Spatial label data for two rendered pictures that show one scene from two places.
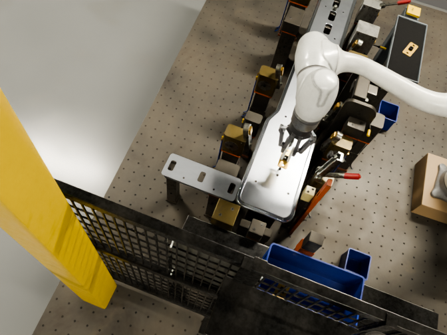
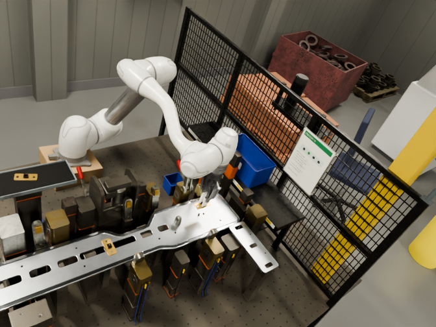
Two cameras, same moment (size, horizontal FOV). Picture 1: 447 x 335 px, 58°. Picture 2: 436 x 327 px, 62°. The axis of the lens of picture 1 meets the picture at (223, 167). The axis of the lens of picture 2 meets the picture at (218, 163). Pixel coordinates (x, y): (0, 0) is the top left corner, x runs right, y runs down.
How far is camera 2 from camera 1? 1.88 m
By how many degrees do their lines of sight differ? 77
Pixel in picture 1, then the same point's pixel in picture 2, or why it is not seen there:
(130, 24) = not seen: outside the picture
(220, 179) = (242, 236)
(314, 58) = (214, 149)
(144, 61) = not seen: outside the picture
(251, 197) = (230, 215)
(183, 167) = (261, 258)
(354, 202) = not seen: hidden behind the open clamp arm
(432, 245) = (113, 163)
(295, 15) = (30, 314)
